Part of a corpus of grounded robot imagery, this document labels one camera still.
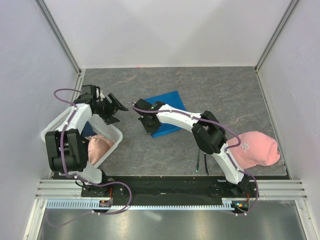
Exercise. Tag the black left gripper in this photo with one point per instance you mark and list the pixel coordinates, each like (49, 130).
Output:
(110, 119)

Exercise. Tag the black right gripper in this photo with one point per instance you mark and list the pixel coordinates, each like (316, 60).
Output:
(150, 130)

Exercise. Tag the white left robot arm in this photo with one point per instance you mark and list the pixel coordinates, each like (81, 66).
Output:
(67, 149)

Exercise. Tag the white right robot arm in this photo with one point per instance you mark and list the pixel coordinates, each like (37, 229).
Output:
(209, 135)

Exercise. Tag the white plastic perforated basket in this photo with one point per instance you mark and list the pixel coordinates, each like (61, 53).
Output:
(98, 125)

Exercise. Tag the navy cloth in basket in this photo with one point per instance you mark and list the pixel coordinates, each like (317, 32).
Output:
(87, 130)

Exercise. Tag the pink cap in basket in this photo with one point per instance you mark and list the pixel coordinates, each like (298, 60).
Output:
(98, 146)

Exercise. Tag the iridescent rainbow fork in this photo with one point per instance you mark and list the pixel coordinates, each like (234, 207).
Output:
(197, 161)

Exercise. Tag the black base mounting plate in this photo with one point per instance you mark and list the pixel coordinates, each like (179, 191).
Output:
(167, 191)

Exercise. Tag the silver table knife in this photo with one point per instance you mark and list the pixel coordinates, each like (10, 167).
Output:
(206, 166)

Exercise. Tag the pink baseball cap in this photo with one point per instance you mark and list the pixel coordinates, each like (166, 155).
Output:
(256, 148)

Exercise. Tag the left aluminium frame post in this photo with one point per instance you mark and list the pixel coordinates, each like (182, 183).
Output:
(58, 34)

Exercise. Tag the aluminium frame post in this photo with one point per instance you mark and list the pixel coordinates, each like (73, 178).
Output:
(276, 33)
(58, 34)

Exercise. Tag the right aluminium frame post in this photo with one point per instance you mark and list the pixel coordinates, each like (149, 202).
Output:
(276, 33)

